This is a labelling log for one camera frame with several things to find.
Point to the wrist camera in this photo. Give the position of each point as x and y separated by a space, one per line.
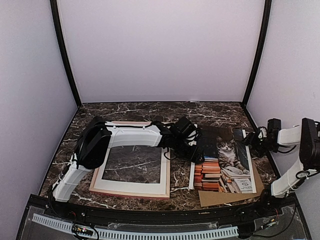
262 133
193 138

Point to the black corner post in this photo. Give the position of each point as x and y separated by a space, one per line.
63 51
259 51

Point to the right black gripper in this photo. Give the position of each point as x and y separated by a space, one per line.
251 140

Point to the clear acrylic sheet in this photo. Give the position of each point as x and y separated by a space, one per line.
133 164

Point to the pink wooden picture frame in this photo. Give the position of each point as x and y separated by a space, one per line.
130 195

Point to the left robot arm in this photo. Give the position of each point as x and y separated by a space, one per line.
99 136

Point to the left black corner post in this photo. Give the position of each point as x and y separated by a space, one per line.
63 51

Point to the cat and books photo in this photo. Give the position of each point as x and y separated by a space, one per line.
227 165

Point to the white photo mat board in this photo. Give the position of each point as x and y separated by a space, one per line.
135 186

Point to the brown cardboard backing board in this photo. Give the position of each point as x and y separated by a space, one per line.
211 198

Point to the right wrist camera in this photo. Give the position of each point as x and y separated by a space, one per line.
262 133

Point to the right black corner post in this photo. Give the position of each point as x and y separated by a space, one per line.
259 51

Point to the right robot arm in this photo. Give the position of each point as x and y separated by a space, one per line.
304 137

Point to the white slotted cable duct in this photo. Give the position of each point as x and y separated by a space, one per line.
108 234

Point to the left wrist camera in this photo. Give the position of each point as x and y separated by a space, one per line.
193 138

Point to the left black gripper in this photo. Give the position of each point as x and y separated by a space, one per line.
191 157

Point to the black front rail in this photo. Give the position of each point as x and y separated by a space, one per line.
238 214

